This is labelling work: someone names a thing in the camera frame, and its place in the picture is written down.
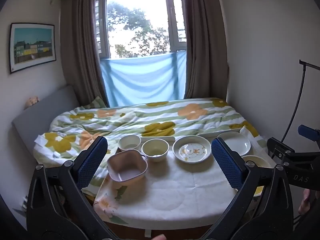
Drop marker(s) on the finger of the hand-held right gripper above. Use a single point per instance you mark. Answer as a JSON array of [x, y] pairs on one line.
[[275, 142], [306, 132]]

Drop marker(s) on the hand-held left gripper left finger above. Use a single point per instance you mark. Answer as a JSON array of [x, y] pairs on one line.
[[92, 160]]

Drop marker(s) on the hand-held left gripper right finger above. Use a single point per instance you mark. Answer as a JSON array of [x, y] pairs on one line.
[[226, 160]]

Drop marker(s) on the plain white plate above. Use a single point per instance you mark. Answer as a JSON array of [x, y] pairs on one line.
[[233, 142]]

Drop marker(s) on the yellow-rimmed plate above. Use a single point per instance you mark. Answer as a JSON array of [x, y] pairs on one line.
[[256, 161]]

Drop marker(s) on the pink square bowl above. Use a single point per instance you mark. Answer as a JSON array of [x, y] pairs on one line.
[[125, 163]]

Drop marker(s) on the cartoon print plate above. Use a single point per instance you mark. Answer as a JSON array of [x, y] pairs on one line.
[[192, 151]]

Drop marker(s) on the small white bowl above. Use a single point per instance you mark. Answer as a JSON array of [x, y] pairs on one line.
[[128, 143]]

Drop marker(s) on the cream round bowl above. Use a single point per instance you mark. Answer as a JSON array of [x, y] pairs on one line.
[[155, 150]]

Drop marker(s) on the person's right hand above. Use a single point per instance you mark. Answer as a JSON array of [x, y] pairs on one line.
[[304, 202]]

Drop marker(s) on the person's left hand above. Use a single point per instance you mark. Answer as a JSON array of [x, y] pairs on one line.
[[156, 237]]

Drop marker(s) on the green checkered pillow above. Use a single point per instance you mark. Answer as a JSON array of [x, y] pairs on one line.
[[96, 103]]

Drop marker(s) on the grey padded headboard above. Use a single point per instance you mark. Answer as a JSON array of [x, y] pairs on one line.
[[45, 112]]

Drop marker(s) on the white railed table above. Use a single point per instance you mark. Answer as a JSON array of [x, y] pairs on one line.
[[157, 138]]

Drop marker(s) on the floral striped blanket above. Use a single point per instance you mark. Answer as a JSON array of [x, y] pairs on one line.
[[150, 120]]

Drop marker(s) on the small plush toy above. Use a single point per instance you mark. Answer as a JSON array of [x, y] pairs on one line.
[[32, 101]]

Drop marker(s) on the light blue cloth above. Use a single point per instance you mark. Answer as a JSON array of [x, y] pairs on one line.
[[142, 80]]

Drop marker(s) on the framed houses picture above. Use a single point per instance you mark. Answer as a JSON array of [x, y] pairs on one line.
[[32, 46]]

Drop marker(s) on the white framed window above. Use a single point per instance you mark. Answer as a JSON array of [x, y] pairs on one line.
[[140, 22]]

